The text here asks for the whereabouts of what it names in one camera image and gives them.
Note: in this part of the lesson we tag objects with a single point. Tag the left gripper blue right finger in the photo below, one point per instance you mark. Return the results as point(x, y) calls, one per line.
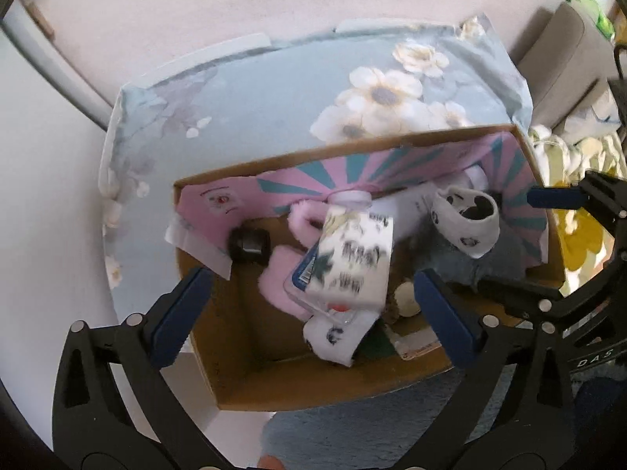
point(457, 328)

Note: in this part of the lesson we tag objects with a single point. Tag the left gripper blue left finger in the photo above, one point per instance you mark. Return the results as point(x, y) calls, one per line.
point(174, 314)

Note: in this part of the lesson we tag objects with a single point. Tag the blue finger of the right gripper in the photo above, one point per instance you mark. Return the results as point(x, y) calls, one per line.
point(519, 295)
point(555, 198)

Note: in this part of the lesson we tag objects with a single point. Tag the grey blue fluffy sock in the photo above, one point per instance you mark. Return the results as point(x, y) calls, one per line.
point(428, 249)

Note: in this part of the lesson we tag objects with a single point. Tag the beige cylinder jar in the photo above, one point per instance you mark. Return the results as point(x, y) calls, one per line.
point(404, 298)

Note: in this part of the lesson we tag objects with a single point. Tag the small pink fluffy sock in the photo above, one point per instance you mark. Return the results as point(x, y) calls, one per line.
point(283, 260)

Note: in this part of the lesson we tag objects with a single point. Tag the black bottle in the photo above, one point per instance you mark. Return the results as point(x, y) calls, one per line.
point(249, 246)

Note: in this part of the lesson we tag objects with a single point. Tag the white box with calligraphy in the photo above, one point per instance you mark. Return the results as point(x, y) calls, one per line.
point(352, 264)

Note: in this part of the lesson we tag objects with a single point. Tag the panda sock with black opening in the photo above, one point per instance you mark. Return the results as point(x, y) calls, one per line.
point(338, 342)

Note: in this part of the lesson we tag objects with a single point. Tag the red blue plastic packet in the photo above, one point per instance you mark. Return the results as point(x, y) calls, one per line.
point(296, 285)

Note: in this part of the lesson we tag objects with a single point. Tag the large pink fluffy sock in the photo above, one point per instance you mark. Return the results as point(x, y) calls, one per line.
point(305, 220)

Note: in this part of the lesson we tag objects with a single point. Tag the person's left hand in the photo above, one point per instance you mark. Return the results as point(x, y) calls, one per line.
point(270, 462)

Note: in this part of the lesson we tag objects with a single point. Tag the white pillow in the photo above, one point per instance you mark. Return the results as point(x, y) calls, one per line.
point(596, 115)

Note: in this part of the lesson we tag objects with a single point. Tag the grey sofa cushion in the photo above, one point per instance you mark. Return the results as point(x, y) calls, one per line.
point(564, 64)

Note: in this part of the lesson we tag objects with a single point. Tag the cardboard box with pink lining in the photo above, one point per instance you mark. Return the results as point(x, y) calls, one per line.
point(252, 355)

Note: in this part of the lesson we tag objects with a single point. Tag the green plastic bag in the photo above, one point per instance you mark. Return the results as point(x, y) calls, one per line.
point(594, 11)

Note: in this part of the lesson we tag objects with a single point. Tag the floral light blue tablecloth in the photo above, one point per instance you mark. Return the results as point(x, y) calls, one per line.
point(254, 97)

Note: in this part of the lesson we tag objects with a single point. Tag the grey door frame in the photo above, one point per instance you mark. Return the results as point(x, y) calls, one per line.
point(23, 31)

